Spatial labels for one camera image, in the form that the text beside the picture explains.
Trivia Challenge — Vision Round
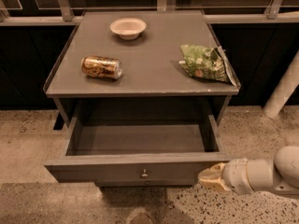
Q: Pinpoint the grey top drawer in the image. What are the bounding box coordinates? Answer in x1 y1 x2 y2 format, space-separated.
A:
45 117 231 187

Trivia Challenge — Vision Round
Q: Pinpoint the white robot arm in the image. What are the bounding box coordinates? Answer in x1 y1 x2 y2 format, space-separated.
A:
198 51 299 199

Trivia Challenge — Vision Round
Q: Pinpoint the round metal drawer knob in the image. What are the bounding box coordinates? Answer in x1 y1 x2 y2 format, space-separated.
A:
140 169 149 179

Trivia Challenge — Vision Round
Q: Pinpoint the grey drawer cabinet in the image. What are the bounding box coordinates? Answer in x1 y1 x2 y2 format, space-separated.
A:
44 10 240 123

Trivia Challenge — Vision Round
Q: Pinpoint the green chip bag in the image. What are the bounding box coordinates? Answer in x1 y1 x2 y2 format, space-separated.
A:
178 45 238 87

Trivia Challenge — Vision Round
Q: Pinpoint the gold soda can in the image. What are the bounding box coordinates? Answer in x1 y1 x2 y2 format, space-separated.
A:
81 56 122 80

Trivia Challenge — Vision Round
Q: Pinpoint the beige paper bowl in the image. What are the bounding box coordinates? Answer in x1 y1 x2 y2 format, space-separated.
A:
110 18 147 40

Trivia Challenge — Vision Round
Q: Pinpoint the metal glass railing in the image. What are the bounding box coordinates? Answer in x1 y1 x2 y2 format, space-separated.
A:
0 0 299 26

